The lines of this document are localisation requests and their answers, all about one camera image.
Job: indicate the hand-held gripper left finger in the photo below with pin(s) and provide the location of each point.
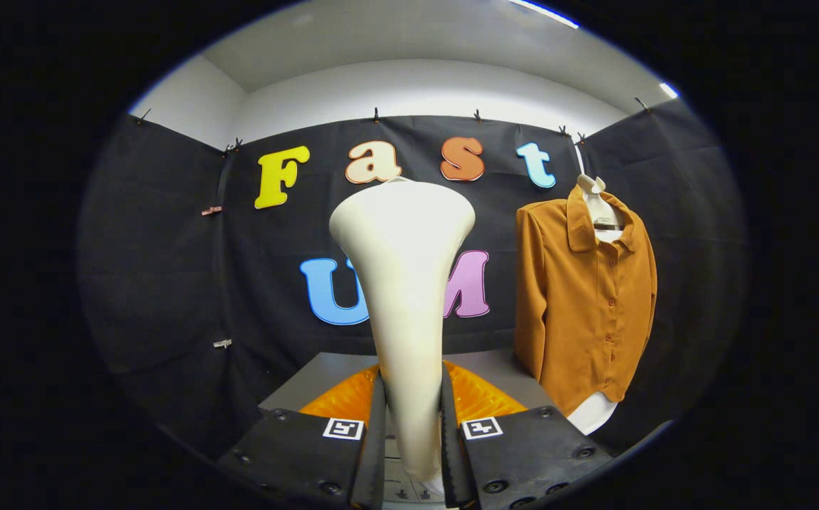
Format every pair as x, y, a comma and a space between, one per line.
296, 453

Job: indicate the white garment steamer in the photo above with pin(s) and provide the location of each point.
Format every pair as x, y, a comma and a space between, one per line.
402, 283

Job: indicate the orange button-up shirt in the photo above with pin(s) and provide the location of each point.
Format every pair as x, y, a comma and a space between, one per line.
579, 319

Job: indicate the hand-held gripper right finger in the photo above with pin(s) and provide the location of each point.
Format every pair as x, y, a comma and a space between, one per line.
523, 453

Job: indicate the small ceiling light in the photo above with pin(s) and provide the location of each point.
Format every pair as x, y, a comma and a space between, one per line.
668, 90

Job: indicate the reddish clip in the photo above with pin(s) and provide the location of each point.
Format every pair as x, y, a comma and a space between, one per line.
212, 210

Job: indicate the long ceiling light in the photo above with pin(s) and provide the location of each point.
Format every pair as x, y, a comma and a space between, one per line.
544, 13

